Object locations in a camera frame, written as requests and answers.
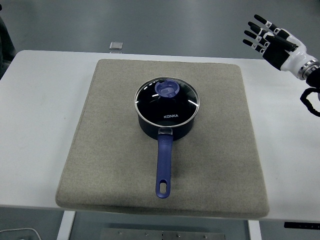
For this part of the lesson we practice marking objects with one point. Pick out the white-black robot hand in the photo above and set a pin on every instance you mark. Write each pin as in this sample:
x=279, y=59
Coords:
x=295, y=56

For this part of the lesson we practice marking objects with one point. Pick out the small silver floor plate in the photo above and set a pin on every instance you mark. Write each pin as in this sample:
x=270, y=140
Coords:
x=116, y=45

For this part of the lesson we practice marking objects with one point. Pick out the beige fabric mat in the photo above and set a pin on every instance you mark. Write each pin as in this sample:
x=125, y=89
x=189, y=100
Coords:
x=105, y=140

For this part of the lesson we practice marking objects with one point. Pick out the white rounded object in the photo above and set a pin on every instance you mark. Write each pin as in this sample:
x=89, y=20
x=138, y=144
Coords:
x=22, y=235

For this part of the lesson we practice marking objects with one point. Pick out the grey metal plate with screws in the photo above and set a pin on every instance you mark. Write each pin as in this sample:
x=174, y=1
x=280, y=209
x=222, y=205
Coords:
x=162, y=235

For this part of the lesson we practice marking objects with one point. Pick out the black table control panel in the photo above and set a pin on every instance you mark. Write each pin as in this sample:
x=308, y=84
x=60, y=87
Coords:
x=302, y=225

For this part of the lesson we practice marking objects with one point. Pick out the glass pot lid blue knob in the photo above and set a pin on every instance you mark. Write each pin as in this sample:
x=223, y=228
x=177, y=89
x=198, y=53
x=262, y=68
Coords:
x=167, y=105

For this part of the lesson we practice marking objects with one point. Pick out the white table leg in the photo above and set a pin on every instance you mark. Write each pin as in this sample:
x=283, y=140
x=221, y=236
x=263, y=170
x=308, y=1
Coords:
x=254, y=231
x=65, y=226

